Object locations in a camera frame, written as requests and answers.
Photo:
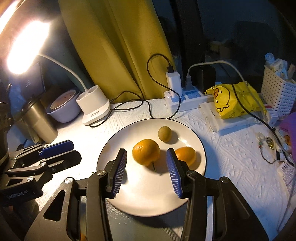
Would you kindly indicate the yellow curtain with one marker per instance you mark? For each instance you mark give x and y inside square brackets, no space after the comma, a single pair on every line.
[121,44]

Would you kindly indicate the white round plate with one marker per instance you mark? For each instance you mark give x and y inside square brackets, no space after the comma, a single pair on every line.
[148,191]

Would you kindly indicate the green kiwi fruit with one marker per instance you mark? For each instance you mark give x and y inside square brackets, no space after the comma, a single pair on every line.
[165,134]

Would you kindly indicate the white perforated basket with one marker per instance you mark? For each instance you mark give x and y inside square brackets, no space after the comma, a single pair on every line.
[278,93]

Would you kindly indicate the large orange with stem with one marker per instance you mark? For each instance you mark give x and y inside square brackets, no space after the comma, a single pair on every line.
[146,151]

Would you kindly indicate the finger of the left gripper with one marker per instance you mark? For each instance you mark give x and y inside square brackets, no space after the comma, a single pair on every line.
[49,166]
[44,151]

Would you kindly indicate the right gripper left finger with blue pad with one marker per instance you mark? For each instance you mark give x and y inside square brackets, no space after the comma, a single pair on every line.
[102,185]

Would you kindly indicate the lavender bowl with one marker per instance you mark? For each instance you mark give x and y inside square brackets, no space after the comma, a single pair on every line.
[65,108]

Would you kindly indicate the yellow duck snack bag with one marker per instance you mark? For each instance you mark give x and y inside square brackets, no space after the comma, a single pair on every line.
[232,101]

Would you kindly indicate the white power strip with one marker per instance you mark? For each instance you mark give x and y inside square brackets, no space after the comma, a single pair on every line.
[190,99]

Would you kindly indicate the purple cloth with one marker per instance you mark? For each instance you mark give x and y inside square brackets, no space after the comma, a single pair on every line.
[289,126]

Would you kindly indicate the white wet wipes pack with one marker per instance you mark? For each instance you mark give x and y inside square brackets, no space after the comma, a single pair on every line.
[218,124]

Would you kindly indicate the white usb charger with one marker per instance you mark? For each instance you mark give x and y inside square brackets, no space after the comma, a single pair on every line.
[174,83]

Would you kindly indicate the small orange mandarin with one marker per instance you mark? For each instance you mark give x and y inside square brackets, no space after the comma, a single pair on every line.
[186,154]

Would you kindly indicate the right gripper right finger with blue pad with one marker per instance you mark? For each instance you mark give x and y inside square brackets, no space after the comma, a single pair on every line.
[191,185]

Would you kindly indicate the steel tumbler cup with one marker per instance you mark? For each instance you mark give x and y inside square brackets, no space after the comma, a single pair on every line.
[35,116]

